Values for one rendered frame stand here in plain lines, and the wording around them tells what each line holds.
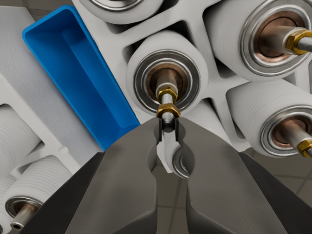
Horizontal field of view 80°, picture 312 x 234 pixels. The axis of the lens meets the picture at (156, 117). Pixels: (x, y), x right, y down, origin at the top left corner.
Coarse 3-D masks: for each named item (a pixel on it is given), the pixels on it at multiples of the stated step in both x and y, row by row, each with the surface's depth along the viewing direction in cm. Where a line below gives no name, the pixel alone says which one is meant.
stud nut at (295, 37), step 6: (300, 30) 15; (306, 30) 15; (294, 36) 15; (300, 36) 15; (306, 36) 15; (288, 42) 16; (294, 42) 15; (288, 48) 16; (294, 48) 15; (294, 54) 16; (300, 54) 15
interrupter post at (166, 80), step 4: (164, 76) 20; (168, 76) 20; (172, 76) 21; (160, 80) 19; (164, 80) 19; (168, 80) 19; (172, 80) 19; (156, 84) 20; (160, 84) 18; (164, 84) 18; (168, 84) 18; (172, 84) 18; (176, 84) 20; (156, 88) 19; (160, 88) 18; (172, 88) 18; (176, 88) 18; (156, 92) 18; (176, 92) 18; (156, 96) 19
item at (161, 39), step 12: (156, 36) 22; (168, 36) 21; (180, 36) 23; (144, 48) 20; (156, 48) 19; (168, 48) 19; (180, 48) 19; (192, 48) 20; (132, 60) 20; (204, 60) 20; (132, 72) 21; (204, 72) 20; (132, 84) 21; (204, 84) 21; (132, 96) 22; (144, 108) 23; (192, 108) 23
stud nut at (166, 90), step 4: (164, 88) 17; (168, 88) 17; (160, 92) 17; (164, 92) 17; (168, 92) 17; (172, 92) 17; (160, 96) 17; (172, 96) 17; (176, 96) 17; (160, 100) 17
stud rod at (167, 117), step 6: (162, 96) 17; (168, 96) 17; (162, 102) 16; (168, 102) 15; (168, 114) 14; (162, 120) 13; (168, 120) 13; (174, 120) 13; (162, 126) 13; (168, 126) 13; (174, 126) 13; (168, 132) 13
